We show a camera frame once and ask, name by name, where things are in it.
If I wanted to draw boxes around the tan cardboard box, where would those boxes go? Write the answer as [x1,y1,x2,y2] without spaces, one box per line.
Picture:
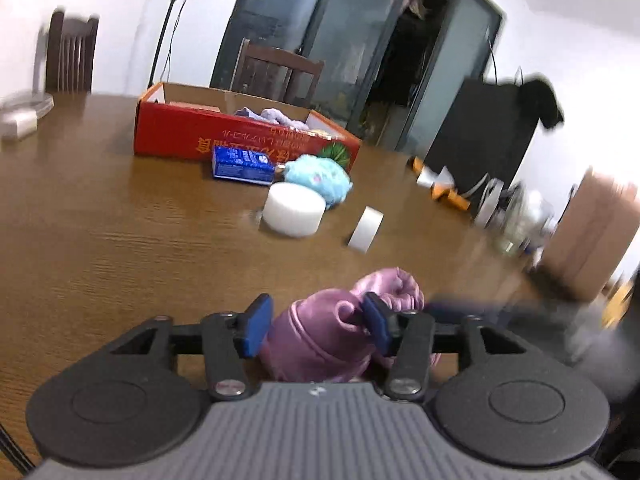
[542,169,640,301]

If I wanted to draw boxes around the white charger cable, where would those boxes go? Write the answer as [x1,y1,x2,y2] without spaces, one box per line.
[0,91,55,113]

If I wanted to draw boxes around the dark wooden chair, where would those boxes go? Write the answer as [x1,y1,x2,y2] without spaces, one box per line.
[232,38,326,108]
[46,10,100,93]

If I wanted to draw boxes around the studio light on stand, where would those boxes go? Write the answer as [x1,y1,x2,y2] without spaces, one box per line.
[148,0,196,86]

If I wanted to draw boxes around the white paper scrap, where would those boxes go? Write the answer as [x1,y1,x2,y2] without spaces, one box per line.
[417,167,453,191]

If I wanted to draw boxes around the white tape roll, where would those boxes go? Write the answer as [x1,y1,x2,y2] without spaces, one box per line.
[347,206,385,253]

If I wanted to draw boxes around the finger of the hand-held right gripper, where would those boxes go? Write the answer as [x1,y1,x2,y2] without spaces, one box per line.
[426,296,566,322]

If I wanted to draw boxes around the clear drinking glass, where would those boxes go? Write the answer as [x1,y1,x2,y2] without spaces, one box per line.
[500,190,556,261]

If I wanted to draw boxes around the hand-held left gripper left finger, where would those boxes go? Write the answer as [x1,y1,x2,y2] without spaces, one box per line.
[102,294,275,402]

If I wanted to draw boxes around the blue small carton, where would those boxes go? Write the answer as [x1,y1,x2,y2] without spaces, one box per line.
[212,145,277,187]

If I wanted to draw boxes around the red cardboard box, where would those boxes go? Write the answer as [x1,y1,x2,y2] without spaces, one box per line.
[134,81,362,173]

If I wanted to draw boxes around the purple fluffy headband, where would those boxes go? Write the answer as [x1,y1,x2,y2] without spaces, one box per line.
[260,108,311,131]

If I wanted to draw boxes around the white spray bottle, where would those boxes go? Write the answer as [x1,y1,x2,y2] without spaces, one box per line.
[474,178,505,228]

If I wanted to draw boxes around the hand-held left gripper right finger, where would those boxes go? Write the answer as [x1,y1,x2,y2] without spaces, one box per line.
[362,292,526,402]

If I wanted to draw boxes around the black upright case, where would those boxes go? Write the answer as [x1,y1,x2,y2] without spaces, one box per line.
[422,77,541,196]

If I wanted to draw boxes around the black garment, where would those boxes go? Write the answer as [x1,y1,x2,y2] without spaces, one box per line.
[515,75,565,131]

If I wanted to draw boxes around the white charger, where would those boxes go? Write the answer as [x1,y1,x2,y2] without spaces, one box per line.
[0,112,40,141]

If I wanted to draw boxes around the pink satin cloth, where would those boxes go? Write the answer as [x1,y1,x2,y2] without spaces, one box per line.
[259,267,441,383]

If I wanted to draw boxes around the dark framed sliding glass door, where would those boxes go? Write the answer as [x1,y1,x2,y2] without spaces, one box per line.
[210,0,503,153]

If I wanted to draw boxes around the white round foam sponge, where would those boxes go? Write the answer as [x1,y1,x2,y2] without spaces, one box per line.
[262,181,327,237]

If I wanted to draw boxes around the light blue plush toy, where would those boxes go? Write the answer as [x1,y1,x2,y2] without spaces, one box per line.
[282,154,353,209]

